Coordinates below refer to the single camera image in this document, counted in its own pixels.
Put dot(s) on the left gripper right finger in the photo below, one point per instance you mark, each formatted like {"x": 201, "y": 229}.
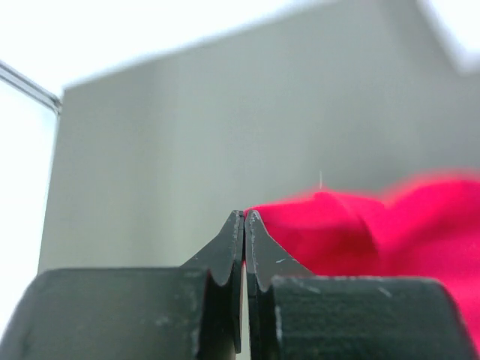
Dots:
{"x": 294, "y": 314}

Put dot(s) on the left aluminium corner post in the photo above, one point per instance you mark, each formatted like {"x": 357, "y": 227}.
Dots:
{"x": 28, "y": 87}

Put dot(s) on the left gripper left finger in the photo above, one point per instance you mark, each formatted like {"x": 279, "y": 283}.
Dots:
{"x": 188, "y": 312}

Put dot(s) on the bright pink-red t shirt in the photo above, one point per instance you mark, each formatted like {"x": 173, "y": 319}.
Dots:
{"x": 426, "y": 227}

